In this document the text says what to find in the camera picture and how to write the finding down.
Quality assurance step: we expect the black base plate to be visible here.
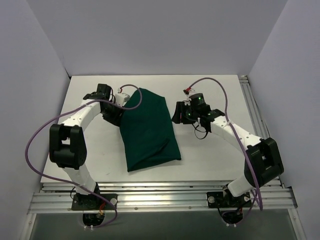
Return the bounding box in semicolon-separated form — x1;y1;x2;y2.
206;190;252;209
71;193;118;211

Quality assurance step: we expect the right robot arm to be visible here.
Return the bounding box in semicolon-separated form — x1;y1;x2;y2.
171;88;284;207

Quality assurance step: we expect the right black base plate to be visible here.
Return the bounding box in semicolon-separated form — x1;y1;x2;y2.
206;190;252;209

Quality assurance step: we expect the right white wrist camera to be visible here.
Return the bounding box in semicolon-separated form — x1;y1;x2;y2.
183;87;197;106

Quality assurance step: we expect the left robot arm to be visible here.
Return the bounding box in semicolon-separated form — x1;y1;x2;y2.
49;83;130;210

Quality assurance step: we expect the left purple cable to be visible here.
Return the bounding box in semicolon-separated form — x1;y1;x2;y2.
24;84;144;229

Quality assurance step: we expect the purple cable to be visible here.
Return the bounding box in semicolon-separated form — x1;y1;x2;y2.
184;77;264;225
24;84;144;229

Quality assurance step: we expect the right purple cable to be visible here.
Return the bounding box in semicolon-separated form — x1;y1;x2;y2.
184;77;264;225

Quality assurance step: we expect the aluminium rail frame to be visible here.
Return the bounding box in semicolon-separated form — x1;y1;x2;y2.
23;79;306;240

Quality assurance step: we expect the green surgical drape cloth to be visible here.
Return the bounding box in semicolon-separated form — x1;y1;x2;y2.
119;88;182;172

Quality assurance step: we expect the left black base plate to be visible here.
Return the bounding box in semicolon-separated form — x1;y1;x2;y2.
71;193;118;211

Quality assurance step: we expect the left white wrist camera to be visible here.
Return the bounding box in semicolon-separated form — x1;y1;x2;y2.
114;93;130;107

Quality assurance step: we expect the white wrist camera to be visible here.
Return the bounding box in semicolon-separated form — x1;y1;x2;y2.
114;93;130;107
183;87;197;106

